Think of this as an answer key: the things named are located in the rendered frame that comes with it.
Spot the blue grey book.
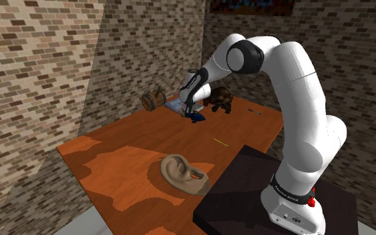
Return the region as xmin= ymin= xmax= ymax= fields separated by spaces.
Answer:
xmin=164 ymin=97 xmax=205 ymax=115

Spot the dark blue toy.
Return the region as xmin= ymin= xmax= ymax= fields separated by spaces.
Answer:
xmin=188 ymin=111 xmax=206 ymax=124

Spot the brown bear figure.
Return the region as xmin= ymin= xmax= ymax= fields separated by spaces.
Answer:
xmin=202 ymin=85 xmax=234 ymax=115

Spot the brown wooden barrel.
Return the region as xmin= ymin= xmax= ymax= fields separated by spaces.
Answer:
xmin=140 ymin=86 xmax=168 ymax=112

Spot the orange wooden table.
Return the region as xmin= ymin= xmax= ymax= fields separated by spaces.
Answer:
xmin=56 ymin=93 xmax=285 ymax=235

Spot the yellow pencil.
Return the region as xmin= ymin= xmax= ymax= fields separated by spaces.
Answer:
xmin=212 ymin=138 xmax=230 ymax=149

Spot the beige ear model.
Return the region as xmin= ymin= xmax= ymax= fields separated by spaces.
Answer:
xmin=160 ymin=154 xmax=212 ymax=197

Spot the dark robot stand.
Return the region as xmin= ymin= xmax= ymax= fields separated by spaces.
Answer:
xmin=192 ymin=144 xmax=360 ymax=235

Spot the dark wall picture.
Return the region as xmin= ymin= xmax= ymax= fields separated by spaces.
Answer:
xmin=209 ymin=0 xmax=297 ymax=17

